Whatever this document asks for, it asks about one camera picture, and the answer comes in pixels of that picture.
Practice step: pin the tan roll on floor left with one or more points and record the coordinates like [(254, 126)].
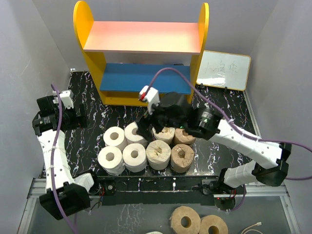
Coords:
[(185, 220)]

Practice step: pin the tan roll on floor right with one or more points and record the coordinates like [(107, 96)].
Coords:
[(215, 223)]

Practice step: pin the tan roll on floor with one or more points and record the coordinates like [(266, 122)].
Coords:
[(215, 223), (185, 220)]

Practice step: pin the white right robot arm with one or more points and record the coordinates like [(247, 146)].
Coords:
[(268, 160)]

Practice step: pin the white roll at bottom edge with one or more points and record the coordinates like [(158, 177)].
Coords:
[(154, 232)]

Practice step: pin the small whiteboard with writing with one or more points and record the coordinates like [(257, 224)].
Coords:
[(224, 70)]

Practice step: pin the patterned white paper roll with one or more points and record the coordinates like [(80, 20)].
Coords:
[(132, 136)]

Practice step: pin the brown wrapped roll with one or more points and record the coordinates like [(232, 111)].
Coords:
[(182, 157), (182, 137)]

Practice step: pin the beige roll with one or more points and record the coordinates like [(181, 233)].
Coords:
[(166, 134), (158, 154)]

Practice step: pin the beige roll back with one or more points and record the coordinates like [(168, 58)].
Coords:
[(166, 134)]

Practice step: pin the yellow shelf with coloured boards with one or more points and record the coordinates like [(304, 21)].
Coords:
[(121, 83)]

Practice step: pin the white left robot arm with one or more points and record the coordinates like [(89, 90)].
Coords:
[(57, 115)]

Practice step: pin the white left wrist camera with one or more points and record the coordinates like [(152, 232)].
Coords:
[(66, 97)]

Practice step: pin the brown wrapped roll back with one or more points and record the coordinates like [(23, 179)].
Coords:
[(182, 137)]

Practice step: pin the beige wrapped roll front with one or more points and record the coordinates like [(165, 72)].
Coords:
[(158, 154)]

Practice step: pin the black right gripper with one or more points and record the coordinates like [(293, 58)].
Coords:
[(144, 123)]

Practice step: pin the brown wrapped roll front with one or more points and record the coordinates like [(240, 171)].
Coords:
[(182, 157)]

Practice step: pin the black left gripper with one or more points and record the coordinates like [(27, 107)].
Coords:
[(78, 122)]

